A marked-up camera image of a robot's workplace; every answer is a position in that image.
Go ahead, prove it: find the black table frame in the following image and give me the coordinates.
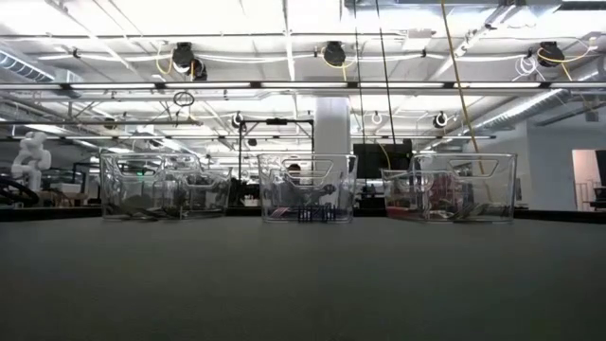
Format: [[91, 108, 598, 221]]
[[0, 205, 606, 224]]

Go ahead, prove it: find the white humanoid robot figure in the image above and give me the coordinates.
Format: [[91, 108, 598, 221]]
[[9, 131, 53, 193]]

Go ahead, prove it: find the long ceiling light rail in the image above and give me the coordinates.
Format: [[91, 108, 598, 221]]
[[0, 80, 606, 92]]

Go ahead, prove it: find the yellow hanging cable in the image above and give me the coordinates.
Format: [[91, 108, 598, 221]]
[[439, 0, 489, 176]]

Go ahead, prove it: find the white pillar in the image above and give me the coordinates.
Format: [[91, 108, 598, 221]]
[[313, 97, 352, 157]]

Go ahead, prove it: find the black monitor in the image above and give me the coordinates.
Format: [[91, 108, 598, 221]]
[[352, 142, 414, 180]]

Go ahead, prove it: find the black cable loop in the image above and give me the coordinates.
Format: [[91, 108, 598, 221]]
[[172, 90, 196, 108]]

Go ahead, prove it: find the black hanging cable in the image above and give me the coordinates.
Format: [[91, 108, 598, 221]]
[[376, 0, 398, 146], [352, 0, 366, 144]]

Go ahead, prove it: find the clear plastic bin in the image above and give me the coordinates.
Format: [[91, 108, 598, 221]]
[[98, 152, 233, 222], [381, 152, 518, 224], [257, 153, 359, 224]]

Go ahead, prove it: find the black background stand frame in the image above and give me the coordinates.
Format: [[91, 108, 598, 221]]
[[239, 117, 316, 190]]

